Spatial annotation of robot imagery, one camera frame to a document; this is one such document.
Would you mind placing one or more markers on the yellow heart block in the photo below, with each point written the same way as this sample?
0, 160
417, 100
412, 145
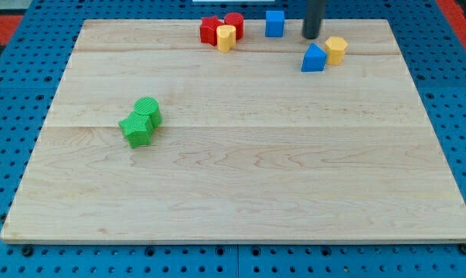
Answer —
225, 37

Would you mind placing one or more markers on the yellow hexagon block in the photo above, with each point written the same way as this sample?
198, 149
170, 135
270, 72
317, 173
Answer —
335, 48

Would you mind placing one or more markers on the light wooden board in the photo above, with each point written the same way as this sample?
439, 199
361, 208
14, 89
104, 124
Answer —
250, 149

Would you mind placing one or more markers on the green cylinder block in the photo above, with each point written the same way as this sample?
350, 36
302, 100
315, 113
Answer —
148, 106

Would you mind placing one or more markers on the green star block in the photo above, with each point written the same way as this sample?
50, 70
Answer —
136, 129

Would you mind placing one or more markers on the blue triangle block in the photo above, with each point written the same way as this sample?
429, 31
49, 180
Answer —
314, 59

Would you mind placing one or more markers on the red star block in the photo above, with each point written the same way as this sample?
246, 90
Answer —
207, 29

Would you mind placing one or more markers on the red cylinder block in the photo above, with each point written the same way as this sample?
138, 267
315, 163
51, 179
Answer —
237, 20

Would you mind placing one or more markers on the blue cube block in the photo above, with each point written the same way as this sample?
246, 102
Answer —
274, 25

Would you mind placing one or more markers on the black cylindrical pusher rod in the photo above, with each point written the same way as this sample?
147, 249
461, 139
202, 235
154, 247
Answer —
315, 11

